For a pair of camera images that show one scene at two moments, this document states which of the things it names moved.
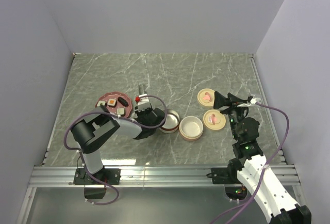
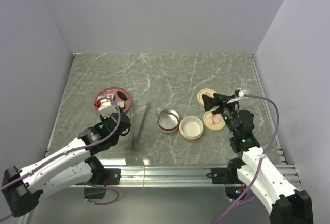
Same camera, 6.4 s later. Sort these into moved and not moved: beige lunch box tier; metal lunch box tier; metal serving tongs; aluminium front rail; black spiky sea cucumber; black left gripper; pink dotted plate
Moved: black spiky sea cucumber; black left gripper; pink dotted plate; metal serving tongs
Not moved: beige lunch box tier; aluminium front rail; metal lunch box tier
